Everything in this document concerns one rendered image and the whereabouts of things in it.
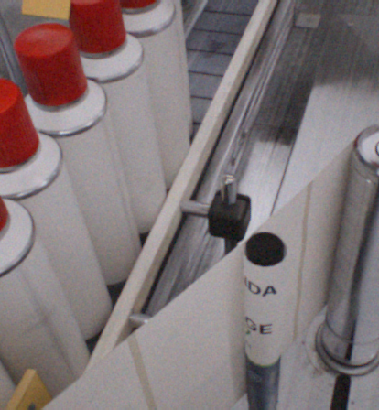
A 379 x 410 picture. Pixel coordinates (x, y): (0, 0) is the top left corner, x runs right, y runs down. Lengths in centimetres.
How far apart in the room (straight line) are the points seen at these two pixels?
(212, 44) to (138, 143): 29
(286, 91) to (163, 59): 29
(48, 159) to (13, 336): 9
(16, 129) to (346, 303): 21
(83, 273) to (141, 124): 11
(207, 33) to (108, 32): 34
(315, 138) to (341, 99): 6
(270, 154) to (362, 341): 28
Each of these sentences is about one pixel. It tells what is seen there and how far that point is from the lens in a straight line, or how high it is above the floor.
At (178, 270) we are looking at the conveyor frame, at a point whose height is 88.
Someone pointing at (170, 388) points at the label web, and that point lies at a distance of 29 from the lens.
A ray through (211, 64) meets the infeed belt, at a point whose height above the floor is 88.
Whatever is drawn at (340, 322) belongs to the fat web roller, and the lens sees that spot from 39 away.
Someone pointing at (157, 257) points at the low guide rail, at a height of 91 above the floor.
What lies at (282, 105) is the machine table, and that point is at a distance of 68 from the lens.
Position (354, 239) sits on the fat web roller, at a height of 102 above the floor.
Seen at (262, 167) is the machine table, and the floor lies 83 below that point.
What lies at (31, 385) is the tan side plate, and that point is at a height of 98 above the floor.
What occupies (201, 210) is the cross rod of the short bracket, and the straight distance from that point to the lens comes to 47.
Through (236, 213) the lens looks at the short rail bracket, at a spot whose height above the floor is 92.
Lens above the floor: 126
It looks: 49 degrees down
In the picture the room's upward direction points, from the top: 7 degrees counter-clockwise
